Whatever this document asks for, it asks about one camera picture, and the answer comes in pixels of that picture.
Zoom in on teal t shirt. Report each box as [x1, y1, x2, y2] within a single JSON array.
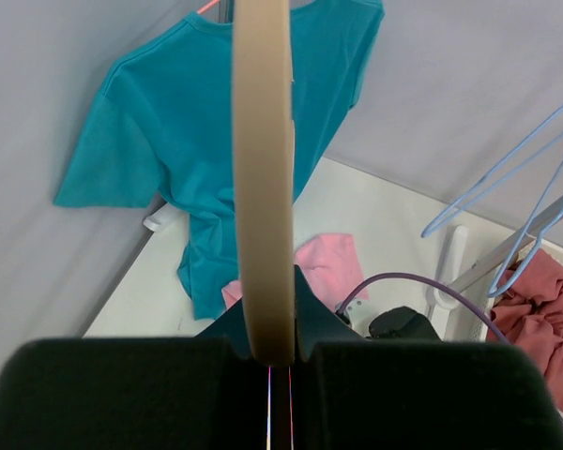
[[54, 1, 385, 319]]

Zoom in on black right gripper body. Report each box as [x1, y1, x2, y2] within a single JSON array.
[[368, 307, 440, 341]]

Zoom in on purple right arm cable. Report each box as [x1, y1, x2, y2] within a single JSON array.
[[340, 272, 563, 449]]

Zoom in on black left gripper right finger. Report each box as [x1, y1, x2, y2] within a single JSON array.
[[291, 272, 563, 449]]

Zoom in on beige wooden hanger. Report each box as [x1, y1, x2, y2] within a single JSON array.
[[232, 1, 295, 368]]

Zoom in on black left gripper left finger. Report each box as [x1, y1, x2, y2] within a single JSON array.
[[0, 306, 267, 449]]

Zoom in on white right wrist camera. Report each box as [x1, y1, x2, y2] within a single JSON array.
[[335, 300, 376, 337]]

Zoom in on light pink t shirt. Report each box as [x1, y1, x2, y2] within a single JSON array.
[[221, 232, 371, 310]]

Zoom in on light blue wire hanger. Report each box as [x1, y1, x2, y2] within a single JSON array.
[[487, 159, 563, 298], [420, 93, 563, 238]]

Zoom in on pink wire hanger on rack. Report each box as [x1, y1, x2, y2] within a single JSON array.
[[197, 0, 221, 14]]

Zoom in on coral red t shirt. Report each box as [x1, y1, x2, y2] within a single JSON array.
[[490, 247, 563, 412]]

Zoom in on metal clothes rack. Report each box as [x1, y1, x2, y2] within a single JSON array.
[[143, 180, 563, 310]]

